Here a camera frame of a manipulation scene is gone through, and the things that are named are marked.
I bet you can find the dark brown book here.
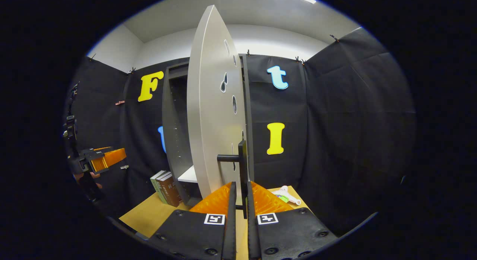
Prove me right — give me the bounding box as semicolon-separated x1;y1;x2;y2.
158;173;183;207

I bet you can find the black backdrop cloth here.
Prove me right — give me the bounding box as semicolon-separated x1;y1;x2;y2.
63;27;416;236

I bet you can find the white green plastic toy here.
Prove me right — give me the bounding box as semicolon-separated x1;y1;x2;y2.
271;186;301;206

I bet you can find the olive brown book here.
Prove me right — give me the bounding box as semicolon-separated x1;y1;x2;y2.
155;171;173;206

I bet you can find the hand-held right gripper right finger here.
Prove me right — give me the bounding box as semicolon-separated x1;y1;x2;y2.
246;181;338;260

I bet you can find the black camera stand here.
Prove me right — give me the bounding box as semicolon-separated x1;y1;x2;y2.
63;81;79;156

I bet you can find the beige cabinet door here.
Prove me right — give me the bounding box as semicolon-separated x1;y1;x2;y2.
186;5;249;219

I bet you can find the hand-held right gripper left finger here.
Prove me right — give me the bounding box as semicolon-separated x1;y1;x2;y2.
147;181;237;260

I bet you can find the dark grey cabinet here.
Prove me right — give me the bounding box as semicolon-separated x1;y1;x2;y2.
161;54;256;207

